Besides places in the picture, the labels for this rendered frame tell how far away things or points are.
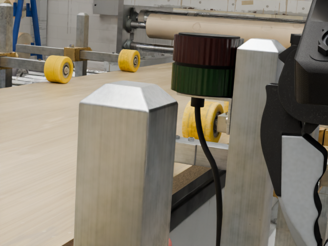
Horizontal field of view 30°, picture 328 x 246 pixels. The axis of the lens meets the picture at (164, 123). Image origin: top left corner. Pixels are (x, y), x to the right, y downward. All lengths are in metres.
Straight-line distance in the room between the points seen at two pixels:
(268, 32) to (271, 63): 2.38
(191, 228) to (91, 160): 0.79
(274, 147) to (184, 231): 0.65
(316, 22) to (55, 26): 11.18
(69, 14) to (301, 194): 10.95
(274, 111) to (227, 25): 2.55
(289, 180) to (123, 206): 0.15
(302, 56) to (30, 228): 0.45
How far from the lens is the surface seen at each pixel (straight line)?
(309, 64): 0.30
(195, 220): 1.08
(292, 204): 0.40
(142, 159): 0.27
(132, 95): 0.27
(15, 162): 0.95
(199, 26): 2.97
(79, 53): 2.35
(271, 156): 0.39
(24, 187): 0.82
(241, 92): 0.51
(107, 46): 10.85
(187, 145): 0.84
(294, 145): 0.39
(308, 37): 0.31
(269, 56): 0.50
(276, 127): 0.39
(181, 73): 0.51
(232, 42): 0.51
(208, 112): 1.08
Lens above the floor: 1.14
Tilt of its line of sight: 11 degrees down
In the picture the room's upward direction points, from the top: 4 degrees clockwise
